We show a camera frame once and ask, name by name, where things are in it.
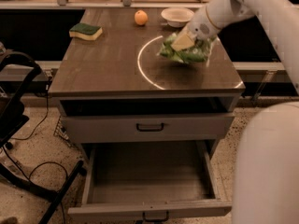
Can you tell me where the black chair frame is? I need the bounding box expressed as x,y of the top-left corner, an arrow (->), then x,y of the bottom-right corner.
0,49 -> 86,224

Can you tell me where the green jalapeno chip bag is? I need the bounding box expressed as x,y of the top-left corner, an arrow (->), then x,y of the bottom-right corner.
158,33 -> 216,64

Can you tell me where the orange fruit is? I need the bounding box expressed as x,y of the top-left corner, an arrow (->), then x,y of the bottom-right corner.
135,10 -> 148,26

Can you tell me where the black floor cable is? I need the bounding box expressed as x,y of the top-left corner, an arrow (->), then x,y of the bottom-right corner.
3,75 -> 69,224

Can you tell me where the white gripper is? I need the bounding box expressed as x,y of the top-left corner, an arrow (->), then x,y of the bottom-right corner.
171,5 -> 221,51

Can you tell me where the grey drawer cabinet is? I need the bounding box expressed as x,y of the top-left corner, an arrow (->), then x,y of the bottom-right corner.
48,7 -> 246,224

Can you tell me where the white bowl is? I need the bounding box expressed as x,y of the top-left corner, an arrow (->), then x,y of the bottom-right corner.
161,7 -> 194,28

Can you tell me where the open grey bottom drawer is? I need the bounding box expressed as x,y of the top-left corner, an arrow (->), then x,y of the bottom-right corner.
68,141 -> 232,222

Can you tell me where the green and yellow sponge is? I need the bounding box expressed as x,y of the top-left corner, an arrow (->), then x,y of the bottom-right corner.
69,23 -> 103,41

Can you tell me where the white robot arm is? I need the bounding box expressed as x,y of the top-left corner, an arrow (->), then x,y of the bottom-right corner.
172,0 -> 299,224

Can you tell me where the closed grey middle drawer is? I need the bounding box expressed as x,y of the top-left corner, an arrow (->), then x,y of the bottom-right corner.
62,113 -> 234,144

